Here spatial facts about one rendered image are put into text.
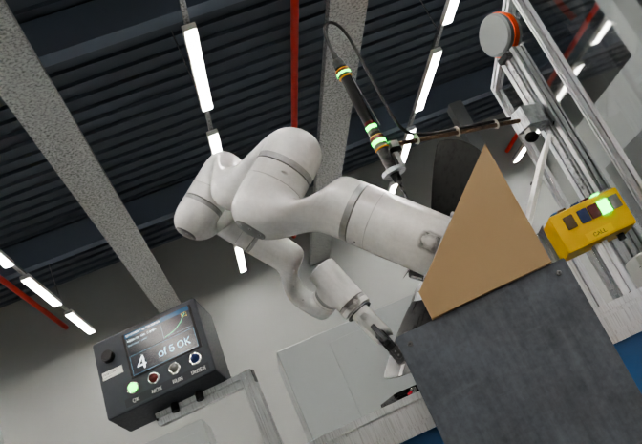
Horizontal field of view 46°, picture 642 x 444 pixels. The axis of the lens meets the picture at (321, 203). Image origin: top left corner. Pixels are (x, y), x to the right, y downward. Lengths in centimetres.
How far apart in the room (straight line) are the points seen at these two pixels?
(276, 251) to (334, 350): 561
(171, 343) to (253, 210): 44
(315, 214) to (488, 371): 43
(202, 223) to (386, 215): 57
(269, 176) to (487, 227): 43
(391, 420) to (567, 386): 53
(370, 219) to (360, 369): 620
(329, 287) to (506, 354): 87
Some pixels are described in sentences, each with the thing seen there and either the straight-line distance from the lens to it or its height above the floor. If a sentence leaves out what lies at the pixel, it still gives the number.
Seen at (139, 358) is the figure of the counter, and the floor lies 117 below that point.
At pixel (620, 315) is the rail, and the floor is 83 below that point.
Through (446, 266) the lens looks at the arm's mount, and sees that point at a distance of 125.
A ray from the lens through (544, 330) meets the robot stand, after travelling 125.
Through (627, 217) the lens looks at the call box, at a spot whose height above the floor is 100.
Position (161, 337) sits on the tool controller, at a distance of 175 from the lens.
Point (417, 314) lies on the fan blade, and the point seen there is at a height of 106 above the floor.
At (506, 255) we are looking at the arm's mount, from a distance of 125.
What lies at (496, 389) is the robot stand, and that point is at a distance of 124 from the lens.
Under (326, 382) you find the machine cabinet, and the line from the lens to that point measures 752.
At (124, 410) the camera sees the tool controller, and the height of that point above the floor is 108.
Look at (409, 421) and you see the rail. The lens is 166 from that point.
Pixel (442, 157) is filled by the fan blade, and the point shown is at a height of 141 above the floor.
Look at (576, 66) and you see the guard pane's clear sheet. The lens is 265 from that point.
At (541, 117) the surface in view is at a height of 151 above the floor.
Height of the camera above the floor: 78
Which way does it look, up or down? 19 degrees up
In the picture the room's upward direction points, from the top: 25 degrees counter-clockwise
